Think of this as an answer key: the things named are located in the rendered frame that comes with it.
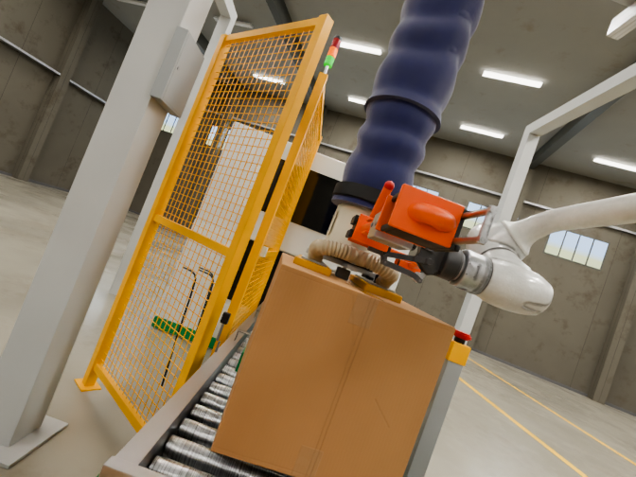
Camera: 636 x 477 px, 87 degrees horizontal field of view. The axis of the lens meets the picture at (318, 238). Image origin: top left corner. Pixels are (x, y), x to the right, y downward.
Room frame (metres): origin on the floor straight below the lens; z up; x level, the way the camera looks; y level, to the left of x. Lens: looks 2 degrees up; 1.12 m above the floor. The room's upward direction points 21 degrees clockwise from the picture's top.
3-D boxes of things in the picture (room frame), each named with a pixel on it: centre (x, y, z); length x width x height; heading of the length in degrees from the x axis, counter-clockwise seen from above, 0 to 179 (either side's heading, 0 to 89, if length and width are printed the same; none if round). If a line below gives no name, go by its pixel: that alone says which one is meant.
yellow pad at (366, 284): (1.02, -0.20, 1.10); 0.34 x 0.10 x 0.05; 0
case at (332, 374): (1.01, -0.12, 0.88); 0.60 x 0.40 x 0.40; 5
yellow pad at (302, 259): (1.01, -0.01, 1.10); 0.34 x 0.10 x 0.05; 0
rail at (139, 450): (1.84, 0.21, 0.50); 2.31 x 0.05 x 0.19; 0
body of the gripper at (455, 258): (0.76, -0.27, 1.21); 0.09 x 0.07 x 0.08; 90
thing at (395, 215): (0.41, -0.10, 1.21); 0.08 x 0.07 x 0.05; 0
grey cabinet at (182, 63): (1.41, 0.79, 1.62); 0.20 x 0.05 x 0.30; 0
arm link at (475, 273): (0.76, -0.34, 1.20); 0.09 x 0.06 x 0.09; 0
